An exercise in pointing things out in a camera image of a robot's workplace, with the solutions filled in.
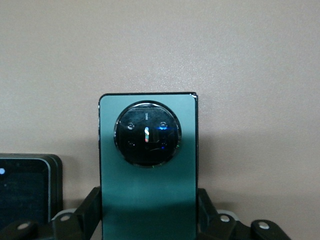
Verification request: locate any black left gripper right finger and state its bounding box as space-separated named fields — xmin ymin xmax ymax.
xmin=197 ymin=187 xmax=296 ymax=240

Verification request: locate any green smartphone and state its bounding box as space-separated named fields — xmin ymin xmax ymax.
xmin=96 ymin=92 xmax=200 ymax=240

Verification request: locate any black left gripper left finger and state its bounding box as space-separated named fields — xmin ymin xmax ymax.
xmin=0 ymin=186 xmax=103 ymax=240

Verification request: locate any black flip phone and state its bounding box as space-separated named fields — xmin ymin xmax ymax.
xmin=0 ymin=153 xmax=63 ymax=226

